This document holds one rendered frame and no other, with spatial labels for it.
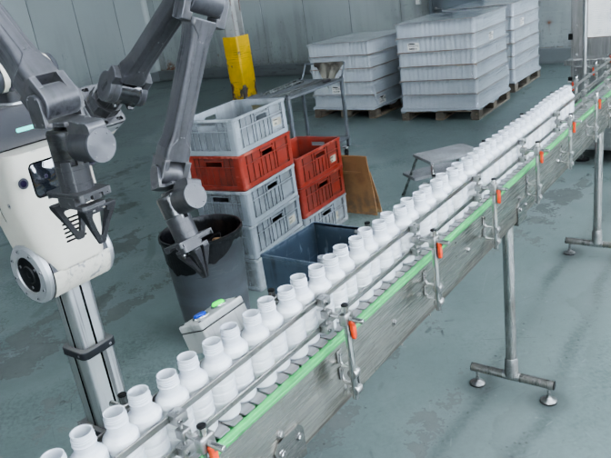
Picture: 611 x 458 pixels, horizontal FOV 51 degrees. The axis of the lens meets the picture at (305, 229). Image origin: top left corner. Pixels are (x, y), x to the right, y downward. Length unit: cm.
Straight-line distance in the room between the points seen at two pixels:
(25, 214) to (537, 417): 212
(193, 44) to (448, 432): 193
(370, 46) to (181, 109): 724
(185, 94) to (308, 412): 74
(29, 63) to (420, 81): 720
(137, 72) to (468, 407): 198
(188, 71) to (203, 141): 252
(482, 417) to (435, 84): 574
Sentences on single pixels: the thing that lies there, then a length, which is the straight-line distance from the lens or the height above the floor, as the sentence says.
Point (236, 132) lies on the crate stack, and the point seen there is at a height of 103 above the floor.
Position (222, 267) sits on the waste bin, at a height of 48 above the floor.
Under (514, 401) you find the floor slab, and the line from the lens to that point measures 298.
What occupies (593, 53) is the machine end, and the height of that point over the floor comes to 93.
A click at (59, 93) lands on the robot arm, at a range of 115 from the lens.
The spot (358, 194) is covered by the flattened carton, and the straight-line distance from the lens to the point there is 511.
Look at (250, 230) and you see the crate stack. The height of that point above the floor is 42.
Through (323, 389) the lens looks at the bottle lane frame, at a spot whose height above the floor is 91.
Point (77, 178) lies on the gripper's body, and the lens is 117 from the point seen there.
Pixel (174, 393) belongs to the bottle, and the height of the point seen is 113.
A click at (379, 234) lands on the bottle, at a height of 113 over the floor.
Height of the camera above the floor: 177
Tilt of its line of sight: 21 degrees down
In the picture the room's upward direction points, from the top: 8 degrees counter-clockwise
